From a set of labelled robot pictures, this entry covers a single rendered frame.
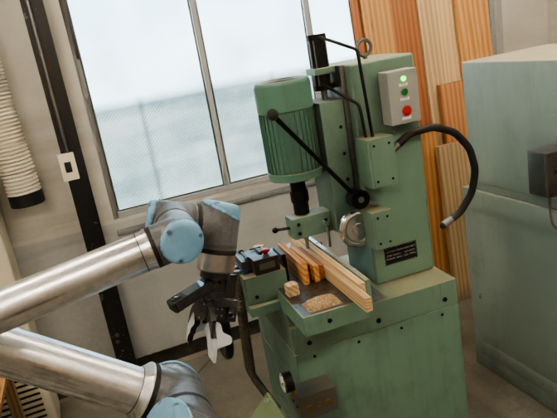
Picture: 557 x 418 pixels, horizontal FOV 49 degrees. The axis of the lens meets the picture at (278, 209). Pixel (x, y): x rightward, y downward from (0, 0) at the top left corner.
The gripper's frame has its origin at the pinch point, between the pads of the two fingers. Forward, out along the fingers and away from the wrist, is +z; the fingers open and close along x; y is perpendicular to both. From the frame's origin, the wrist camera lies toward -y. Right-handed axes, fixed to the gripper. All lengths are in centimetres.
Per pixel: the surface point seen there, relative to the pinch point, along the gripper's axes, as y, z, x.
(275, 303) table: 35.6, -5.7, 25.0
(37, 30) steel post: -18, -97, 164
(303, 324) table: 32.4, -5.0, 4.4
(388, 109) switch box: 59, -68, 12
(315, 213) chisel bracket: 51, -34, 32
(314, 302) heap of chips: 36.8, -10.6, 6.7
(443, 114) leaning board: 191, -89, 120
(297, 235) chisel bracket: 46, -26, 33
